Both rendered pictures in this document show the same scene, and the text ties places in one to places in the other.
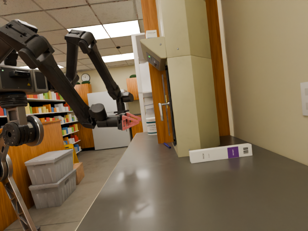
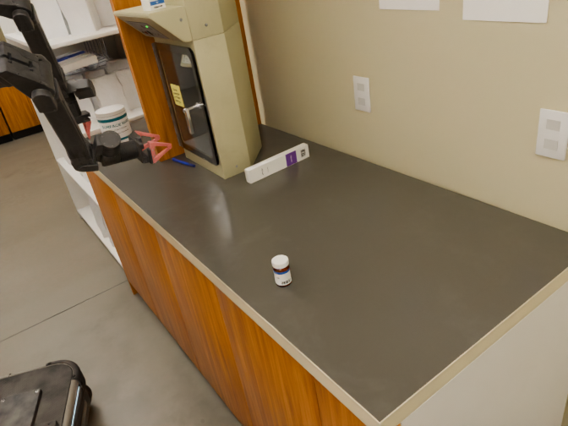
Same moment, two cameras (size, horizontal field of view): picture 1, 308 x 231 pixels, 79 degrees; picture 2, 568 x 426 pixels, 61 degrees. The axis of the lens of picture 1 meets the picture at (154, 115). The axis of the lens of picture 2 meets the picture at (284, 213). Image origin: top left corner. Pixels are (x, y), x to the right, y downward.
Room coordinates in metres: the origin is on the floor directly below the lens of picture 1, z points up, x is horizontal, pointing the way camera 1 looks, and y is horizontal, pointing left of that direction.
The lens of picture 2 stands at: (-0.55, 0.56, 1.65)
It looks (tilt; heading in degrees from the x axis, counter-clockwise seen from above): 30 degrees down; 329
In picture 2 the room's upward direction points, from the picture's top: 10 degrees counter-clockwise
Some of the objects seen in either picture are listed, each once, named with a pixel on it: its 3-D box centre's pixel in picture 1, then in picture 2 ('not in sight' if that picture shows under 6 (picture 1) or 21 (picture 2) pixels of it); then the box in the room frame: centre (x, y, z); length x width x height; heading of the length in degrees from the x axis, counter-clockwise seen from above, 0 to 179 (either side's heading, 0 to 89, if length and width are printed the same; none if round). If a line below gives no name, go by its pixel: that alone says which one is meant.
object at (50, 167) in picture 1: (52, 165); not in sight; (2.71, 1.56, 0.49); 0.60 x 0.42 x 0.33; 0
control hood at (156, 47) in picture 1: (153, 57); (150, 25); (1.03, -0.04, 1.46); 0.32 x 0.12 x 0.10; 0
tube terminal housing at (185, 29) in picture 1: (189, 78); (210, 54); (1.03, -0.22, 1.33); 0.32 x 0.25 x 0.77; 0
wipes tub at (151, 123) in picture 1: (153, 125); (114, 124); (1.68, 0.01, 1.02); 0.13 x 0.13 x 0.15
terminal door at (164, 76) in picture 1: (168, 105); (186, 103); (1.03, -0.09, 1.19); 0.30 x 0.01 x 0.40; 179
